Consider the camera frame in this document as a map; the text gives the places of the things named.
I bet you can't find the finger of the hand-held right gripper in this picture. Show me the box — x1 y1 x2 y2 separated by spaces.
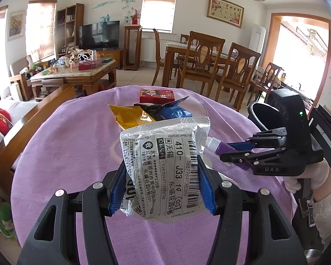
219 145 289 167
226 127 287 151

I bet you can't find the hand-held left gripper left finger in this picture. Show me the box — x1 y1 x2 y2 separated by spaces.
17 155 127 265

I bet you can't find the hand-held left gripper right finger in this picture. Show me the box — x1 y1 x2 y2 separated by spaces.
197 156 305 265

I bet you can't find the black trash bin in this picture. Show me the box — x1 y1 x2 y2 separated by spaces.
248 101 286 138

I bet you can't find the purple bottle with white cap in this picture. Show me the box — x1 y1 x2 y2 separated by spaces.
206 137 250 171

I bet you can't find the silver shipping bag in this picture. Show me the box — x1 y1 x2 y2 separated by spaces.
119 117 211 220

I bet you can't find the yellow foil packet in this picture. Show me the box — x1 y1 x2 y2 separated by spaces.
108 104 156 130

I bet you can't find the red cardboard box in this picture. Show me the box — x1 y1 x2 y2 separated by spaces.
139 88 175 104

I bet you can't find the person's right hand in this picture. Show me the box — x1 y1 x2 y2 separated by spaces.
284 159 330 194

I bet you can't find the black chair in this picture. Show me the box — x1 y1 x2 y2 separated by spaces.
291 105 331 265

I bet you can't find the wooden dining chair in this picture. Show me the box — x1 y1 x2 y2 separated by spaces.
250 62 283 102
215 43 262 111
152 28 166 86
176 31 226 91

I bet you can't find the purple tablecloth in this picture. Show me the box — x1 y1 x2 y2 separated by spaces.
10 86 297 265

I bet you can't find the white standing air conditioner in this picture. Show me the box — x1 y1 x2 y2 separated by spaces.
249 25 266 54

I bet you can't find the blue and black packet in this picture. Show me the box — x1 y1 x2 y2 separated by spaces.
134 96 194 122

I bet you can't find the green plastic basin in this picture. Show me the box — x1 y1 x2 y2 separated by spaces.
0 201 15 238

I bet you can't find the wooden coffee table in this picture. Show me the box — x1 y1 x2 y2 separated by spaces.
30 58 118 101

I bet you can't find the framed flower picture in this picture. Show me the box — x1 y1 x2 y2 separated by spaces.
206 0 244 28

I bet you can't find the wooden dining table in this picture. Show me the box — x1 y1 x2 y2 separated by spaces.
165 41 261 89

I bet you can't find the wooden television stand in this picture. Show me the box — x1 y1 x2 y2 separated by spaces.
99 48 124 69

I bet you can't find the white radiator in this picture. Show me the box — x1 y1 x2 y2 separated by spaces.
140 38 166 62

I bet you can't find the flat screen television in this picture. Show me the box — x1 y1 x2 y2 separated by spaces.
78 20 120 51

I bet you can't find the wooden armchair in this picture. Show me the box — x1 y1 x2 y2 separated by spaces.
9 55 50 101

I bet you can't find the tall wooden plant stand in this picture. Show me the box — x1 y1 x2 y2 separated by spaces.
124 24 143 71

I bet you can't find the narrow window with blind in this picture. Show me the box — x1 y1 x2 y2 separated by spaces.
141 0 178 32

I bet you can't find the red vase with flowers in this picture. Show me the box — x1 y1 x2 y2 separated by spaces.
130 9 141 25

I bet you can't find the wide window with striped blind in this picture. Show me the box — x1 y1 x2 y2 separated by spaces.
26 0 57 61

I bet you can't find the wooden bookshelf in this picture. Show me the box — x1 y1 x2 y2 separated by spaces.
56 3 85 56

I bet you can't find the framed sunflower picture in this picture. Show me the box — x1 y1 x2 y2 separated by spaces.
7 10 25 42

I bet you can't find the wooden frame sofa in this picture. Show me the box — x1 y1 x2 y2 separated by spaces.
0 84 75 172

